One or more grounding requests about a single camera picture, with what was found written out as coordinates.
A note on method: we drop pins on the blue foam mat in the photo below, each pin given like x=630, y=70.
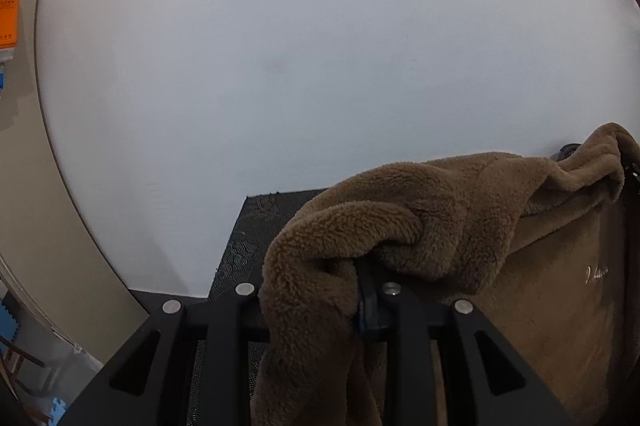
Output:
x=10, y=321

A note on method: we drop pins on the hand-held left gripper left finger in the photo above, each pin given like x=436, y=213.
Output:
x=235, y=321

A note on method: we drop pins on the orange box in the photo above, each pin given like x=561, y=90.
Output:
x=9, y=18

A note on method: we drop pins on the black dotted tablecloth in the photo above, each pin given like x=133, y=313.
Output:
x=250, y=246

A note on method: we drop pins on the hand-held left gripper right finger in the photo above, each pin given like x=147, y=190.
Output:
x=370, y=306

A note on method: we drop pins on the light blue foam floor tile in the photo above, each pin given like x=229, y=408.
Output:
x=62, y=413

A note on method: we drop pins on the brown fleece sweater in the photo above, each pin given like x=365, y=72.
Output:
x=450, y=216

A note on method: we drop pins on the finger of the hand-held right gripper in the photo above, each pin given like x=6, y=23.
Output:
x=632, y=178

